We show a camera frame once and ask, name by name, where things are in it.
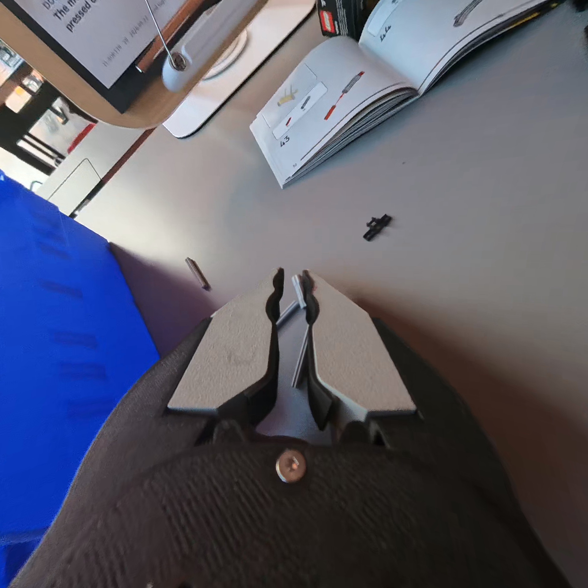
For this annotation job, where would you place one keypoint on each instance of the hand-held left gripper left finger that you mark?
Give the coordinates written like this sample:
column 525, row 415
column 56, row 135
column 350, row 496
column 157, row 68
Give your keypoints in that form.
column 225, row 358

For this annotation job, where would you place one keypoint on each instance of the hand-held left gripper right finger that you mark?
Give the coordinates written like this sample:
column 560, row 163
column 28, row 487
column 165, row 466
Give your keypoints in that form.
column 358, row 363

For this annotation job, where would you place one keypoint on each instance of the dark grey lego axle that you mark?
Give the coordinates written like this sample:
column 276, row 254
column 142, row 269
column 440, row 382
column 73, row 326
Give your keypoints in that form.
column 198, row 274

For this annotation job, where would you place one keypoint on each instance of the small black lego piece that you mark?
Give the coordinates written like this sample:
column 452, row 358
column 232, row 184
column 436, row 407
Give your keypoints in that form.
column 377, row 227

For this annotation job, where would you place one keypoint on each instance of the black lego box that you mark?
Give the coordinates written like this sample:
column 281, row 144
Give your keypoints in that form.
column 340, row 18

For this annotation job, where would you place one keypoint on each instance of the blue plastic bin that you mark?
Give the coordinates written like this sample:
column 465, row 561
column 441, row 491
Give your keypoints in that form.
column 59, row 344

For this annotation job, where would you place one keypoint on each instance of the white furniture panel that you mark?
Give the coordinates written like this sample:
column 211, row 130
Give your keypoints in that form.
column 73, row 183

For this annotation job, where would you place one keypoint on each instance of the wooden document stand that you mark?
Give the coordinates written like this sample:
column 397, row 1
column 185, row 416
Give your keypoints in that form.
column 138, row 117

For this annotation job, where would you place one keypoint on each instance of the open instruction booklet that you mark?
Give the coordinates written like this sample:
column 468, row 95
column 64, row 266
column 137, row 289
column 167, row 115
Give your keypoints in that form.
column 367, row 92

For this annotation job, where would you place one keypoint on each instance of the printed instruction sheet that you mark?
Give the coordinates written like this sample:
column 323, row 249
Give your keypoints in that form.
column 101, row 36

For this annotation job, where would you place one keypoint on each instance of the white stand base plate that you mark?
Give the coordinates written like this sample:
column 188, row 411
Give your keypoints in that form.
column 202, row 110

